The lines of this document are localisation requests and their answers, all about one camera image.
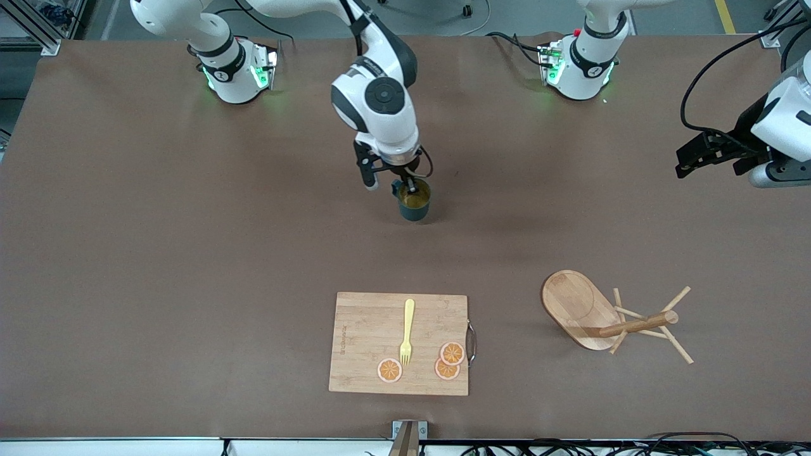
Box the teal cup with yellow inside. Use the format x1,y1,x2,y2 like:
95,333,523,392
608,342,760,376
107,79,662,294
391,178,433,222

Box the wooden cup rack with pegs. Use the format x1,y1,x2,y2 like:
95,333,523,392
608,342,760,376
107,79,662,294
542,270,694,365

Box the yellow plastic fork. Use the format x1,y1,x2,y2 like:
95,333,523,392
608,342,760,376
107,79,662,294
399,299,416,367

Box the black left arm wrist cable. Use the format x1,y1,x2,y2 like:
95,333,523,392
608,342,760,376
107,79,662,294
680,11,811,137

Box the aluminium frame profile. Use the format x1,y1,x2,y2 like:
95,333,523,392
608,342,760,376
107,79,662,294
759,0,811,50
0,0,96,58

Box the bamboo cutting board with handle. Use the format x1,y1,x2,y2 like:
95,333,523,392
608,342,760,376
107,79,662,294
328,291,477,397

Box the black left arm base cable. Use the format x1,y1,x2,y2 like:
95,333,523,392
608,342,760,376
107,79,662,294
485,31,547,67

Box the black arm base cable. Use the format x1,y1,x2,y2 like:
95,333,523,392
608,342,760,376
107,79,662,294
214,0,297,50
485,31,547,67

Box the black right arm base cable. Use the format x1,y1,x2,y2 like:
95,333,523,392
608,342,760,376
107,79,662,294
214,0,297,50

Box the metal table edge bracket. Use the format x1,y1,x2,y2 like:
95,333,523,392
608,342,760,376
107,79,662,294
388,420,428,456

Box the tangled black cables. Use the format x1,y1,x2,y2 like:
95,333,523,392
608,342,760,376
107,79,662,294
461,433,811,456

